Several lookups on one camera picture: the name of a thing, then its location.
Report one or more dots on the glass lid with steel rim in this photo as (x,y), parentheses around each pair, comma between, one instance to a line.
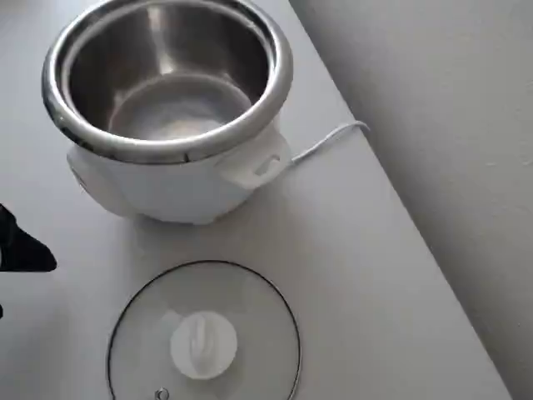
(166,62)

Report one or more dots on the white rice cooker body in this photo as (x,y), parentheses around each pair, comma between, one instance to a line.
(166,191)

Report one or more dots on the glass lid with white knob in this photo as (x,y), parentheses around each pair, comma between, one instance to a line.
(204,337)

